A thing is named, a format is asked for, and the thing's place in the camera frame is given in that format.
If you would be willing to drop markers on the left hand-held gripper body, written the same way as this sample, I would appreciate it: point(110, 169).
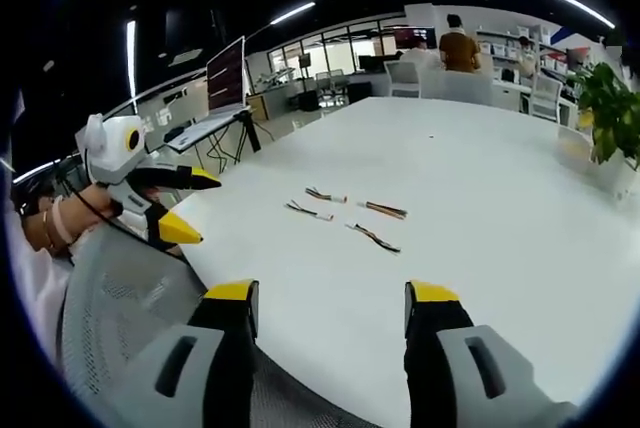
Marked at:
point(117, 158)

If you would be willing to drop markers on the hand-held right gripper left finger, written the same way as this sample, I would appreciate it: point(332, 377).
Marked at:
point(200, 363)

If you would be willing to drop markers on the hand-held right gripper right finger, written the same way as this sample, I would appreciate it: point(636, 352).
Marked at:
point(450, 363)

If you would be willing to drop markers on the person's left hand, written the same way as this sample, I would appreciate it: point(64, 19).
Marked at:
point(60, 220)

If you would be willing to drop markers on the laptop stand table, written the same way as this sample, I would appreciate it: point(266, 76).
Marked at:
point(235, 135)

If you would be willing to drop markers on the grey mesh office chair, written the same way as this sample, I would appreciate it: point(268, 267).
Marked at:
point(125, 308)

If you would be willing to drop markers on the open laptop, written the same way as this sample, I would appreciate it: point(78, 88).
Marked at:
point(225, 83)

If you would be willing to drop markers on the white office chair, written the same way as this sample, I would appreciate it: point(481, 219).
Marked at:
point(545, 95)
point(467, 88)
point(402, 79)

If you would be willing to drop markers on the clear plastic box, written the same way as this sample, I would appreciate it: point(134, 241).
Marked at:
point(575, 145)

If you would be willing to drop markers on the green potted plant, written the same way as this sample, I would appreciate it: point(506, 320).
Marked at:
point(607, 108)

